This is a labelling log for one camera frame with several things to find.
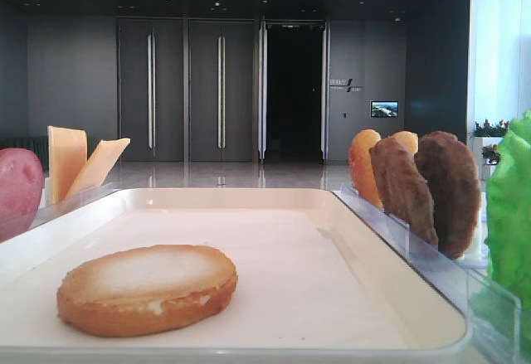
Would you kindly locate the cream plastic tray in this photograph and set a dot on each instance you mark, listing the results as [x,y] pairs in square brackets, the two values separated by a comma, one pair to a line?
[316,283]

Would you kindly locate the red tomato slice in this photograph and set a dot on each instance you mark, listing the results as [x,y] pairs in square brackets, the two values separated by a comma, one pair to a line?
[22,181]

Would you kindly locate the green lettuce leaf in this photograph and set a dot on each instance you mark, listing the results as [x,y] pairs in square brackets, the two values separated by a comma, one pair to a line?
[508,211]

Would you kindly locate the white planter with flowers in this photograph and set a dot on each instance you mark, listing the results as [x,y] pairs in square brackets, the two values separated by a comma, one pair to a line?
[484,140]

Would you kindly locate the leaning yellow cheese slice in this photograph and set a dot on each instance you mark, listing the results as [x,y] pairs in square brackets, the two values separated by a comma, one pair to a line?
[98,165]

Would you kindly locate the dark double door left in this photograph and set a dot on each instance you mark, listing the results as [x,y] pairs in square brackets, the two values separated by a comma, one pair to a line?
[151,89]

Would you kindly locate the clear acrylic rack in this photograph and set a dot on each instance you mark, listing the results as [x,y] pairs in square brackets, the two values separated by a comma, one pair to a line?
[497,317]
[51,212]

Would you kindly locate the front brown meat patty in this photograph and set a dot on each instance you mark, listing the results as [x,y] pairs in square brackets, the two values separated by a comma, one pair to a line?
[402,189]

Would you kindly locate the brown meat patty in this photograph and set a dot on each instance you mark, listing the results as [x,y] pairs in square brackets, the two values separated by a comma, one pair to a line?
[452,177]
[402,189]

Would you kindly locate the clear acrylic right rack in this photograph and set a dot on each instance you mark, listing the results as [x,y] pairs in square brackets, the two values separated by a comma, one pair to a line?
[497,317]

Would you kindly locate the upright yellow cheese slice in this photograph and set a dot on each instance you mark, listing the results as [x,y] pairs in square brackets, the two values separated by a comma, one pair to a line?
[67,156]

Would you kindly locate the dark double door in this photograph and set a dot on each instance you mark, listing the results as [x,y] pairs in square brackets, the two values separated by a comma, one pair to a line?
[221,89]
[151,89]

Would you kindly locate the wall mounted screen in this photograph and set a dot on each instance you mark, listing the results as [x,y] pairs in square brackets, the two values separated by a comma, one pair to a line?
[384,109]

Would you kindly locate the dark double door middle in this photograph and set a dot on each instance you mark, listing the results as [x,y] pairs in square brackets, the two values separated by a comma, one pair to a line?
[221,89]

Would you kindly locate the rear brown meat patty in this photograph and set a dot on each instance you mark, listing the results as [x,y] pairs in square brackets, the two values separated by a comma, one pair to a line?
[452,177]

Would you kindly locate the bread slice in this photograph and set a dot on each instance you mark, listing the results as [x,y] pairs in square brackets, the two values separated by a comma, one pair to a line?
[147,290]
[408,139]
[360,166]

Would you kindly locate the clear acrylic left rack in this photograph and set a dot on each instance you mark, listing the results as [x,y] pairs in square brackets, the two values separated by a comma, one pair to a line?
[51,212]

